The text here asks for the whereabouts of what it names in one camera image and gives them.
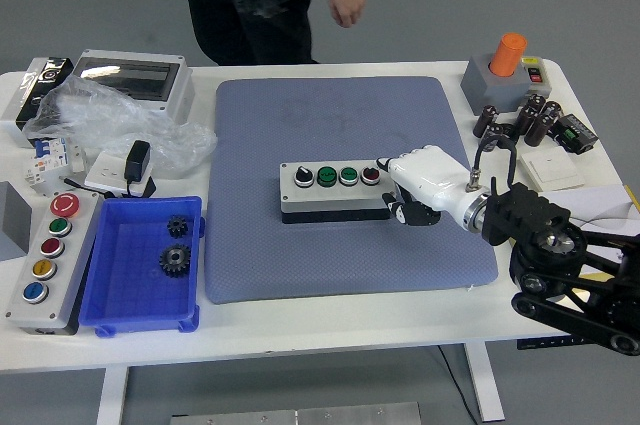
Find white switch box red button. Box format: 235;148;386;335
520;55;554;97

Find clear plastic bag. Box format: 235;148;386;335
22;78;219;171

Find white paper booklet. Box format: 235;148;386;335
542;183;640;304

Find black module green terminals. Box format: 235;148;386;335
549;113;600;155

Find black adapter cable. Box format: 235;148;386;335
58;174;157;199

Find white box with black panel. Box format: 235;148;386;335
0;56;75;149

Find white wall socket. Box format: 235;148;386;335
83;150;151;199

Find blue plastic bin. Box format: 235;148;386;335
78;195;206;338

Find thin black hanging cable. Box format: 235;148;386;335
437;344;481;425

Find white blue circuit breaker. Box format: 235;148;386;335
22;134;87;196

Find grey five-button control box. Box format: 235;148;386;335
4;190;101;336

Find person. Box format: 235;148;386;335
179;0;372;66

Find orange cylinder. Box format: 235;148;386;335
488;32;528;78

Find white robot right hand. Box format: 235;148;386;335
375;143;484;228

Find grey distribution box clear lid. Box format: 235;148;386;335
72;48;195;125

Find grey square block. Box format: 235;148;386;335
460;53;532;114

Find blue-grey padded mat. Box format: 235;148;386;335
203;75;500;305

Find large black gear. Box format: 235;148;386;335
158;243;193;276

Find small black gear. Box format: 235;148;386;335
166;215;189;239

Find grey metal box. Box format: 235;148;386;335
0;180;34;262

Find black table control panel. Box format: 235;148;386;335
517;337;596;350

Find grey four-button control box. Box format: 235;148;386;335
278;160;396;225

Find black power adapter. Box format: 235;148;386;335
123;139;152;184

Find white wall switch plate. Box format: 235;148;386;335
517;149;586;192

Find white table leg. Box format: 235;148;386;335
95;366;130;425
462;343;506;422

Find person's left hand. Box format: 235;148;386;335
327;0;367;29

